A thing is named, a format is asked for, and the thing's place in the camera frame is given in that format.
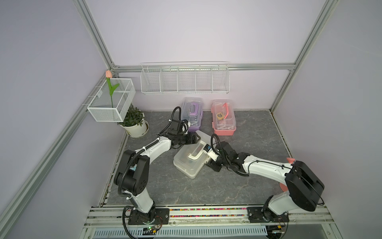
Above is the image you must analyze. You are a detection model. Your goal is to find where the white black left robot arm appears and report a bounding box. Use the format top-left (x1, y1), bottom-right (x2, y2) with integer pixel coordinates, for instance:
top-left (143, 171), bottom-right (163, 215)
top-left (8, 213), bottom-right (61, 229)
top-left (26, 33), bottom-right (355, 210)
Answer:
top-left (113, 106), bottom-right (200, 223)

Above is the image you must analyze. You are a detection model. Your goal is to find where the pink artificial tulip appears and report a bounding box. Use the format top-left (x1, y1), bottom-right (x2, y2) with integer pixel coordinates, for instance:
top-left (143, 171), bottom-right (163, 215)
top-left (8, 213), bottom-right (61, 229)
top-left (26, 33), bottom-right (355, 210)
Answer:
top-left (105, 70), bottom-right (119, 107)

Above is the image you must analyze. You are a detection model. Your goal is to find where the long white wire basket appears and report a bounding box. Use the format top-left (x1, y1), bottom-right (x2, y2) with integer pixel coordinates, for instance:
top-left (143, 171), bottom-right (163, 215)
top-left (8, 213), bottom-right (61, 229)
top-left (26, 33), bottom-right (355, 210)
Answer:
top-left (140, 61), bottom-right (230, 94)

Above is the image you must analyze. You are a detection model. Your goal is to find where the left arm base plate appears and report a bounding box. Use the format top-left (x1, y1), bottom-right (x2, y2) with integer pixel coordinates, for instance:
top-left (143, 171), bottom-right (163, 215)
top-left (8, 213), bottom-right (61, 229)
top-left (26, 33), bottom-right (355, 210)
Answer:
top-left (128, 208), bottom-right (170, 225)

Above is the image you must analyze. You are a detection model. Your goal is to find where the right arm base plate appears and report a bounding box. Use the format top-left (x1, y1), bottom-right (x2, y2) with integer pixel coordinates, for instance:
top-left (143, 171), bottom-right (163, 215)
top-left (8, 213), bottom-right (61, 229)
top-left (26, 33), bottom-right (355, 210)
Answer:
top-left (247, 207), bottom-right (289, 223)

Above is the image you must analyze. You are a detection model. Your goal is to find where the pink watering can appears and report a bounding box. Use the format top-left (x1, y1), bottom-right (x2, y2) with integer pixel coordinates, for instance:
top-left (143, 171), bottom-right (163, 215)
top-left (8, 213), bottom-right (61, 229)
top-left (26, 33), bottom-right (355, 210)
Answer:
top-left (280, 157), bottom-right (295, 192)

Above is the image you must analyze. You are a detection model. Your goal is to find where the pink toolbox clear lid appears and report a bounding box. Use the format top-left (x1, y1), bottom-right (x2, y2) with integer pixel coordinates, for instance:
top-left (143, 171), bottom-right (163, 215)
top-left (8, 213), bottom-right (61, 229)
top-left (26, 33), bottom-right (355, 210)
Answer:
top-left (211, 100), bottom-right (236, 136)

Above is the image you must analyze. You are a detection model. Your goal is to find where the yellow tape measure in pink box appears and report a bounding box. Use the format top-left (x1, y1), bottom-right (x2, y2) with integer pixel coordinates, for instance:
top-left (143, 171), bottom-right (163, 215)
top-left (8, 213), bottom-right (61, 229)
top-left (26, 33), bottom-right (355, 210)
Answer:
top-left (216, 113), bottom-right (226, 120)

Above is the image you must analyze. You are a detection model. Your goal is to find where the potted green plant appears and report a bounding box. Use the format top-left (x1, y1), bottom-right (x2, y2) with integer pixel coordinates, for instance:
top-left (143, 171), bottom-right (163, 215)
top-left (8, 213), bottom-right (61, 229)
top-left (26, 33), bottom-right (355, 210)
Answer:
top-left (118, 105), bottom-right (149, 138)

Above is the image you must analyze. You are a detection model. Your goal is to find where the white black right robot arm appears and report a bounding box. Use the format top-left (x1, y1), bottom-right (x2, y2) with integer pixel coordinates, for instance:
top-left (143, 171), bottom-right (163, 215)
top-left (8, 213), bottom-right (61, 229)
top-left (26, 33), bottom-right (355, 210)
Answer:
top-left (203, 134), bottom-right (325, 223)

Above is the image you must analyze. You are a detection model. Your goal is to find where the white toolbox clear lid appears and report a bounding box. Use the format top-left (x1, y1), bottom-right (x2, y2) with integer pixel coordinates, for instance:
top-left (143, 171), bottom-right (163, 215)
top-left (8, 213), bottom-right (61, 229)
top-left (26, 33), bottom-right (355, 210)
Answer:
top-left (173, 130), bottom-right (211, 179)

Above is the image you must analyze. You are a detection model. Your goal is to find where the small white mesh basket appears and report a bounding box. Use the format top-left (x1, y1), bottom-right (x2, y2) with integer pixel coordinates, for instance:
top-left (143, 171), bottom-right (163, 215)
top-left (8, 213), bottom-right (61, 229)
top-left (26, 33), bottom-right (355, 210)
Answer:
top-left (87, 78), bottom-right (136, 122)

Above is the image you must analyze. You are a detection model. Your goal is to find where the purple toolbox clear lid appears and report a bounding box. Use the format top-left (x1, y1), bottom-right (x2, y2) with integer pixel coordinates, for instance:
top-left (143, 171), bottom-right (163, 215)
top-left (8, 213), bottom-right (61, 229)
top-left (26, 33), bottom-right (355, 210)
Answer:
top-left (181, 97), bottom-right (203, 132)

